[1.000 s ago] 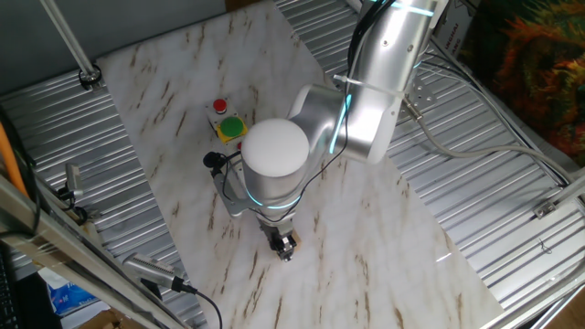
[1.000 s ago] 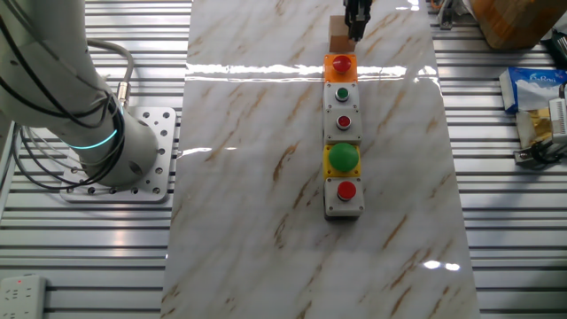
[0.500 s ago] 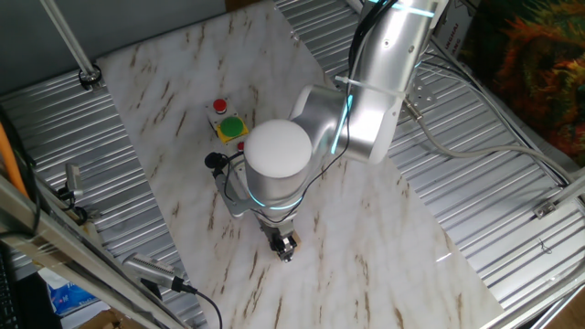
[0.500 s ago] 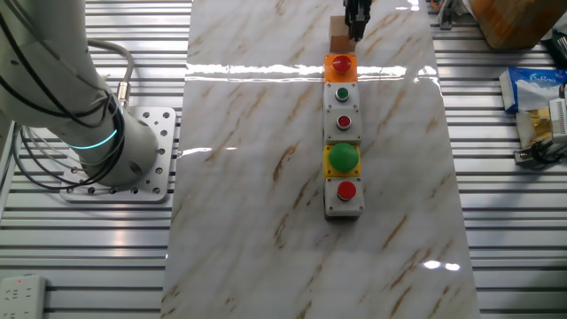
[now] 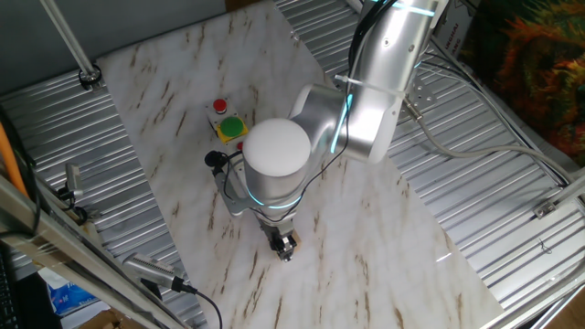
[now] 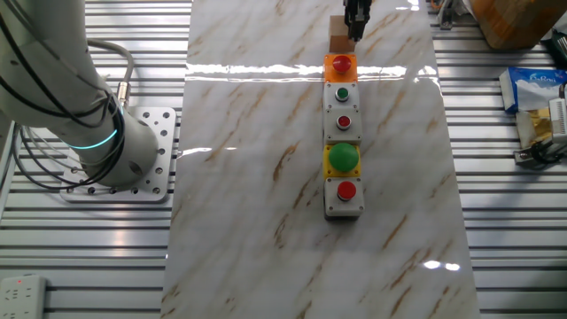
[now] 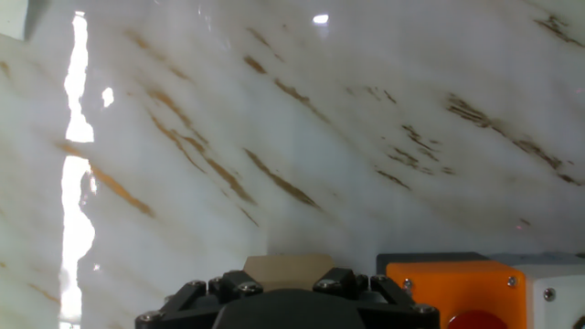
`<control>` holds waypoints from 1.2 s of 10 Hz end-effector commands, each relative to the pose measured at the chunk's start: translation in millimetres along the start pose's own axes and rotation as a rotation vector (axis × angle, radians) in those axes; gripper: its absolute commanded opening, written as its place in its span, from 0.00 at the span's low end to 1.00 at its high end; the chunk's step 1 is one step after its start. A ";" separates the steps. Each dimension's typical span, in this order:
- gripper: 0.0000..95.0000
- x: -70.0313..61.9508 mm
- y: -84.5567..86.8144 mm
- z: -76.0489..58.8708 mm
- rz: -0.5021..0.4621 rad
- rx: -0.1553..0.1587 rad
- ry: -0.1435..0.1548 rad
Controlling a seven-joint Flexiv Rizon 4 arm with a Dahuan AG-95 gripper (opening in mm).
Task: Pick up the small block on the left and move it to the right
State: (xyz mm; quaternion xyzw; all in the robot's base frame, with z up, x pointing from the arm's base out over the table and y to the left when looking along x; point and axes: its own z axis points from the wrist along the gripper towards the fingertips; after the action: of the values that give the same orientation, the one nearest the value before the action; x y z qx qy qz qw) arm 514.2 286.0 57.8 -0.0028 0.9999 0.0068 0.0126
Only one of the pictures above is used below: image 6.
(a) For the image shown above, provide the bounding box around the grey box small red button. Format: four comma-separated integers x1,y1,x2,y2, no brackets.
322,109,363,146

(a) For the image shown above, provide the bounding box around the silver ribbed camera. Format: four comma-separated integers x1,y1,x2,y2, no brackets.
548,83,567,144

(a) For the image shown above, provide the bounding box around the white power strip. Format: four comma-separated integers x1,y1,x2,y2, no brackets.
0,274,48,319

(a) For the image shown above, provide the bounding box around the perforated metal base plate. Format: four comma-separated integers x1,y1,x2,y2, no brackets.
59,105,177,204

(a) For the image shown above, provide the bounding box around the small tan wooden block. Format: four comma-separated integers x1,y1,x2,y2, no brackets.
329,15,357,54

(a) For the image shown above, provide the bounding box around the yellow box green mushroom button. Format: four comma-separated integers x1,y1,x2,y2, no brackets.
322,142,362,179

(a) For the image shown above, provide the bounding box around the grey cable metal connector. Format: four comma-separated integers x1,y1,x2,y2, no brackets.
86,38,136,110

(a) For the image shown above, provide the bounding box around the metal camera clamp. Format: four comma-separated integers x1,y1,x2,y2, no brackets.
513,136,567,170

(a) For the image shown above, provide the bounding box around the brown cardboard box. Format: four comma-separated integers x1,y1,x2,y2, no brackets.
469,0,567,50

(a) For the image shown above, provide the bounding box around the orange box red button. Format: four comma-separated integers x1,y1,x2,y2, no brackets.
323,53,359,84

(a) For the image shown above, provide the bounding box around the blue tissue pack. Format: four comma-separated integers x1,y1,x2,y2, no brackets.
499,66,567,114

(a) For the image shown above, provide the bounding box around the white marble pattern mat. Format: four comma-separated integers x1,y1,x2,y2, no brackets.
159,0,482,319

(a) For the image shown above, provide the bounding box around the grey box large red button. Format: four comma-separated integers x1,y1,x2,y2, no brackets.
322,175,366,222

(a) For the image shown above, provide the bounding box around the black cable bundle loop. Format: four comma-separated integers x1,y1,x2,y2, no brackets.
0,0,128,192

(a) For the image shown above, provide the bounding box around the gold foil wrapper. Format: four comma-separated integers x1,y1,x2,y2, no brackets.
515,108,555,150

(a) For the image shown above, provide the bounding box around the metal clamp bracket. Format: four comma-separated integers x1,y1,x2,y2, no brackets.
436,0,458,31

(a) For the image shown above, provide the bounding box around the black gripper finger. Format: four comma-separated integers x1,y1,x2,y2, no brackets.
356,0,373,43
343,0,358,41

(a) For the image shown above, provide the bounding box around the grey box green button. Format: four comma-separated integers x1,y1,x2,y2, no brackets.
322,82,361,112

